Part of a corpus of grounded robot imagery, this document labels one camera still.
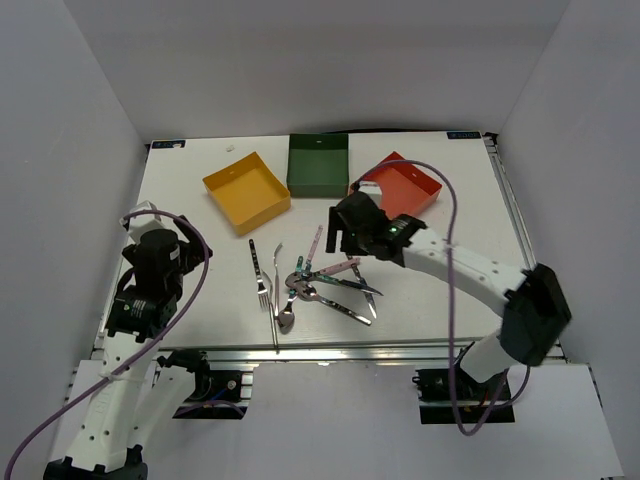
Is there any spoon with dark handle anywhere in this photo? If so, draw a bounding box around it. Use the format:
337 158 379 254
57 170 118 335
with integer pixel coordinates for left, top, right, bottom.
297 286 372 326

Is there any spoon with pink handle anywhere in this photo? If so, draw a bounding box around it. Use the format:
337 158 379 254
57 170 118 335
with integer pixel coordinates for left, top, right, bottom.
285 258 359 290

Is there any spoon with green handle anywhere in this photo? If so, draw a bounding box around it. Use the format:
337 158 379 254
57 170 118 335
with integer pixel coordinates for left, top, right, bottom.
277 289 297 334

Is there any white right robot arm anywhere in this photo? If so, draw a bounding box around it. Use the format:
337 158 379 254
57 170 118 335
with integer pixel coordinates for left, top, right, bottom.
326 191 572 399

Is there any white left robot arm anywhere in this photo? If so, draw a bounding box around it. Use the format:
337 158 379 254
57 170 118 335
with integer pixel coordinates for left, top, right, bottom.
44 209 212 479

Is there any red square container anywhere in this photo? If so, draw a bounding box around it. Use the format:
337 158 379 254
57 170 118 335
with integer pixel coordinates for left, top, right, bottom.
365 151 442 219

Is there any dark green square container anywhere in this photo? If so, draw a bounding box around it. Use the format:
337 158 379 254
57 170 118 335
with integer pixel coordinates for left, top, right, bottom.
286 133 350 199

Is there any yellow square container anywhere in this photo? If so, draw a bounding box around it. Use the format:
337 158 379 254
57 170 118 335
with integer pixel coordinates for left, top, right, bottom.
202 152 291 236

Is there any blue label sticker left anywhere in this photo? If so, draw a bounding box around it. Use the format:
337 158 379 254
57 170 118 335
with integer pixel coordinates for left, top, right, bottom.
150 140 186 149

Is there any blue label sticker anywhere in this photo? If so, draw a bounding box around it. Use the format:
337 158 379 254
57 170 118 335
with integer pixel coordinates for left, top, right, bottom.
446 131 482 140
150 140 186 149

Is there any blue label sticker right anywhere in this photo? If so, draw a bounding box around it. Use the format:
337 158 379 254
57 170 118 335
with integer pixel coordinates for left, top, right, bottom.
446 131 482 140

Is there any knife with dark handle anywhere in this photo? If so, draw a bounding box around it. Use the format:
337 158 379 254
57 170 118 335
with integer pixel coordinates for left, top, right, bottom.
345 255 377 320

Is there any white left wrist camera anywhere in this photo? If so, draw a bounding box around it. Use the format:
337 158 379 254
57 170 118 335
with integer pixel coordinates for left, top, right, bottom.
120 200 165 244

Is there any knife with green handle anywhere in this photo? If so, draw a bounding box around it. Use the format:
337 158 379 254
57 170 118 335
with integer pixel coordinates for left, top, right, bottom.
311 275 382 296

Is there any knife with pink handle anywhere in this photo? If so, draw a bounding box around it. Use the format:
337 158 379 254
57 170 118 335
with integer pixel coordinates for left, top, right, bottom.
304 225 324 272

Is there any fork with pink handle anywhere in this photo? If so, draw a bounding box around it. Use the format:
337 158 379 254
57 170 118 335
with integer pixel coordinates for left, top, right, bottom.
272 242 283 324

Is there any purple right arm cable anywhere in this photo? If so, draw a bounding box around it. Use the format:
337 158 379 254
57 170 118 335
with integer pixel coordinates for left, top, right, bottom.
353 159 532 437

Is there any fork with dark handle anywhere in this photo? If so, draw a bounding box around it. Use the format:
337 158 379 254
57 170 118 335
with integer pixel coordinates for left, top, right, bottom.
248 239 269 311

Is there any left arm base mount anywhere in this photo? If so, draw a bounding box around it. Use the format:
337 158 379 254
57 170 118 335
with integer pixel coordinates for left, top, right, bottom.
157 349 253 420

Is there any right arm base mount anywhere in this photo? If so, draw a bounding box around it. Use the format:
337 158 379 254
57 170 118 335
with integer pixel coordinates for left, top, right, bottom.
412 368 516 425

